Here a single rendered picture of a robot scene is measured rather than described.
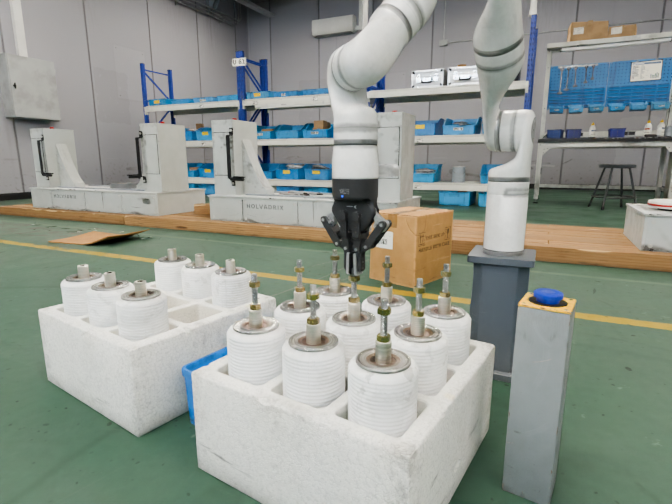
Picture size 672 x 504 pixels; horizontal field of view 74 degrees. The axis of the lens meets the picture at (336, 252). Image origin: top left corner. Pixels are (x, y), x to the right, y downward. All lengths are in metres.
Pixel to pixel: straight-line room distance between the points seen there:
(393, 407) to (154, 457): 0.49
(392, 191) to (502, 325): 1.77
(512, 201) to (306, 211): 2.03
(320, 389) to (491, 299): 0.57
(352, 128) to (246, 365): 0.40
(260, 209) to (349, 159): 2.48
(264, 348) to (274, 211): 2.41
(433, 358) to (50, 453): 0.71
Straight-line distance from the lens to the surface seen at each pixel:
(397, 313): 0.84
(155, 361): 0.95
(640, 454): 1.04
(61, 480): 0.94
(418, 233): 1.82
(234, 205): 3.28
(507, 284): 1.10
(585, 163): 8.95
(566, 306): 0.72
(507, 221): 1.09
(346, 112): 0.70
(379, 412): 0.61
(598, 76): 6.63
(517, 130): 1.08
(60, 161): 4.94
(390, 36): 0.73
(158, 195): 3.79
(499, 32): 0.94
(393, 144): 2.77
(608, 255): 2.56
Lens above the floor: 0.52
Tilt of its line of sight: 12 degrees down
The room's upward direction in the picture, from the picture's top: straight up
